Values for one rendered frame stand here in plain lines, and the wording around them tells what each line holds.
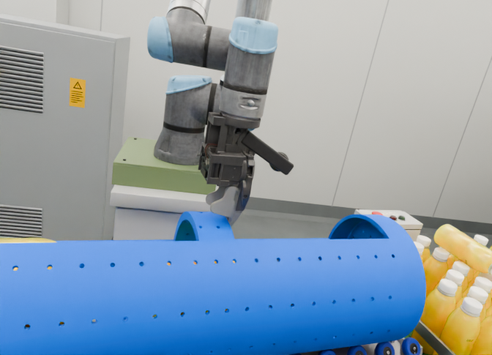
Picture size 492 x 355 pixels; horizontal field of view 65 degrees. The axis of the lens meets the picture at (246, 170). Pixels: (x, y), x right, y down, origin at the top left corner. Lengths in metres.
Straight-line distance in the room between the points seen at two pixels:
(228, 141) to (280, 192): 3.13
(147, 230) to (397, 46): 3.15
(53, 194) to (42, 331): 1.80
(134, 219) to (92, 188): 1.31
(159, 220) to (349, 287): 0.51
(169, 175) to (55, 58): 1.31
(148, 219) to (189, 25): 0.52
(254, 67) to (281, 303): 0.39
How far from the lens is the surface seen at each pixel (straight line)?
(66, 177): 2.34
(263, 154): 0.67
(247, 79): 0.61
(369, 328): 0.84
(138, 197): 1.00
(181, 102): 1.03
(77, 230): 2.47
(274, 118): 3.52
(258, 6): 1.01
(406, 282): 0.85
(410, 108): 3.99
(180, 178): 1.02
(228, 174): 0.65
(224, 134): 0.64
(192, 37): 0.72
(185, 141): 1.04
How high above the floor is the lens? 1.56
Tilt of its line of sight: 18 degrees down
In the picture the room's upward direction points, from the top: 11 degrees clockwise
